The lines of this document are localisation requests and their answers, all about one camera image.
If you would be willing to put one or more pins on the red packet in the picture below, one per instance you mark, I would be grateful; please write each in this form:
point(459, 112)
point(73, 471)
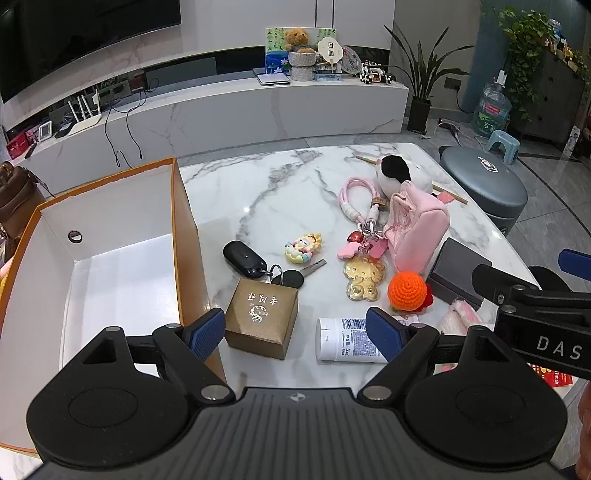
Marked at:
point(551, 376)

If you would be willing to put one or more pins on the black television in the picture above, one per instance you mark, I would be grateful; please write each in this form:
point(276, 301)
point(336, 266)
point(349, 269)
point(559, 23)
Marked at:
point(87, 37)

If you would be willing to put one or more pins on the red box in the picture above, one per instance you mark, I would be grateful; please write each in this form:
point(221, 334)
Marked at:
point(16, 146)

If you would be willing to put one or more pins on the pink mini backpack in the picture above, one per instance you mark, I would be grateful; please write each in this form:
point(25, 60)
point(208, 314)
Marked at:
point(415, 226)

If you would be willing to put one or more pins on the black car key bunch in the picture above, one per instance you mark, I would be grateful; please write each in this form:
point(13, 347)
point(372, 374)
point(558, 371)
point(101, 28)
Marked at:
point(244, 259)

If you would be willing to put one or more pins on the colourful cartoon figure charm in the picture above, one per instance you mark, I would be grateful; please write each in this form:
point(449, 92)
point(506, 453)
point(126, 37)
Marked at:
point(304, 247)

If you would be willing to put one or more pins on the patterned round plate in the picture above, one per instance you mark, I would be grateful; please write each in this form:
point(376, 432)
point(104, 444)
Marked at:
point(353, 60)

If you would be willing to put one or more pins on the orange-rimmed white cardboard box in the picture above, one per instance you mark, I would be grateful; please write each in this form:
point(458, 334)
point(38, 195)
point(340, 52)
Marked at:
point(120, 272)

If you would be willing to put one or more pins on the pink white fluffy plush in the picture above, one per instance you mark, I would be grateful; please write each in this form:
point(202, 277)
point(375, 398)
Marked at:
point(461, 316)

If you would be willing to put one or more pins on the grey knitted basket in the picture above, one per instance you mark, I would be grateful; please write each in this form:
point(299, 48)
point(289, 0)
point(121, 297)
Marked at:
point(302, 57)
point(302, 73)

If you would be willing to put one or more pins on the potted plant in black pot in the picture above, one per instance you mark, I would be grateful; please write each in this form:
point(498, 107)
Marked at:
point(422, 78)

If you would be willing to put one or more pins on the black and white plush toy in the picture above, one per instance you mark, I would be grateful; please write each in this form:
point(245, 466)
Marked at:
point(397, 173)

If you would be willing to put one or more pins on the wooden stick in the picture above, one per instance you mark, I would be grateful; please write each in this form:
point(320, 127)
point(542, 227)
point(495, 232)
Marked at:
point(455, 196)

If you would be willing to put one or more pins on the blue water jug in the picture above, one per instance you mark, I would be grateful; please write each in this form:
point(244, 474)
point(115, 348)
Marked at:
point(491, 110)

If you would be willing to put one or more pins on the white cream tube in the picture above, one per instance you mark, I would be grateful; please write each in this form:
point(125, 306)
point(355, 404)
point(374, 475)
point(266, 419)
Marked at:
point(344, 339)

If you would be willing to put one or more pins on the orange crochet fruit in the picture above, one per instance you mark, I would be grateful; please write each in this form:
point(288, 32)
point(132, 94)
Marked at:
point(405, 288)

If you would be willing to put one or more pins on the white marble desktop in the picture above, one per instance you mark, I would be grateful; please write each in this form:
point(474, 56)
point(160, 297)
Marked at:
point(277, 198)

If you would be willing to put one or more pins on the black remote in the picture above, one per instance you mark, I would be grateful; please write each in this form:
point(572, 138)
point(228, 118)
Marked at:
point(30, 150)

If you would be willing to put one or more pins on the brown water bottle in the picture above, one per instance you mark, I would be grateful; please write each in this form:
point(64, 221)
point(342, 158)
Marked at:
point(14, 198)

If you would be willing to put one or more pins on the white router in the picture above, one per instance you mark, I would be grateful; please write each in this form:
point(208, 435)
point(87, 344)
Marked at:
point(85, 117)

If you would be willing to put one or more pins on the blue plastic stool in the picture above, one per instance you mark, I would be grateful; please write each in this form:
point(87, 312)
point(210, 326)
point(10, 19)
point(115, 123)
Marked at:
point(503, 144)

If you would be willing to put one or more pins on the brown teddy bear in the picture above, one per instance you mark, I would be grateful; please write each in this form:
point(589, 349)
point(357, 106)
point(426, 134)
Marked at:
point(297, 39)

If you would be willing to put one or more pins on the white round hand fan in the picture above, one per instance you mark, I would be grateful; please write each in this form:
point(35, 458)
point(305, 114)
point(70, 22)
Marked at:
point(330, 48)

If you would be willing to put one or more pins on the dark grey flat box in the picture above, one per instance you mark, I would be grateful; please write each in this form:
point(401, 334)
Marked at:
point(455, 274)

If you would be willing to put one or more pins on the small white display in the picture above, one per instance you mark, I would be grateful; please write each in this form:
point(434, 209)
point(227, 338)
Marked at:
point(46, 131)

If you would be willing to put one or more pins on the grey round ottoman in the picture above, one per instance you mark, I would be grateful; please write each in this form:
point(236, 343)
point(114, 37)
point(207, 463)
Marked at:
point(485, 184)

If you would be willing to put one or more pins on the leafy green climbing plant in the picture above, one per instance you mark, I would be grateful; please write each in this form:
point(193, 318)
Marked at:
point(526, 55)

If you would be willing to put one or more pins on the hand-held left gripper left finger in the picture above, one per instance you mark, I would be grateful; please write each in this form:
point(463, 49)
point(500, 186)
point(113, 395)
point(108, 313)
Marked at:
point(207, 333)

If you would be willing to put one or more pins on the black white toy figures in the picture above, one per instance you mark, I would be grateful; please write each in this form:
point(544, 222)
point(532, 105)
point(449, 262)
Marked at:
point(376, 74)

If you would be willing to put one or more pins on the white marble TV console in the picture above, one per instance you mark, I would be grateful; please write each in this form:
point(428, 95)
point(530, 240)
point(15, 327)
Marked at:
point(231, 110)

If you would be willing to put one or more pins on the black set-top box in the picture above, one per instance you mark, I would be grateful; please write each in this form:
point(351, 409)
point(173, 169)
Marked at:
point(63, 131)

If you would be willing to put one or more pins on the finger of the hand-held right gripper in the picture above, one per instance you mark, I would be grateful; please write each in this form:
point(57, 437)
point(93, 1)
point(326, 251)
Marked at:
point(494, 279)
point(575, 261)

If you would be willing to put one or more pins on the white laptop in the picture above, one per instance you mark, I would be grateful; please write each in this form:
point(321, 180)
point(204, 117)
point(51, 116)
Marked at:
point(272, 78)

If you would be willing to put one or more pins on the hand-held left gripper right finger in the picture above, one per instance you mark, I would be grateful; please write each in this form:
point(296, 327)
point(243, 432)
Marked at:
point(383, 334)

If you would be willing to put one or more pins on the gold gift box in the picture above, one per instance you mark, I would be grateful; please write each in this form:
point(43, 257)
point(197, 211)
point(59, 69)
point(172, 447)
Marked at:
point(261, 318)

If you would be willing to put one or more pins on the dark grey cabinet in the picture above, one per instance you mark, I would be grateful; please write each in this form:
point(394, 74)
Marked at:
point(561, 99)

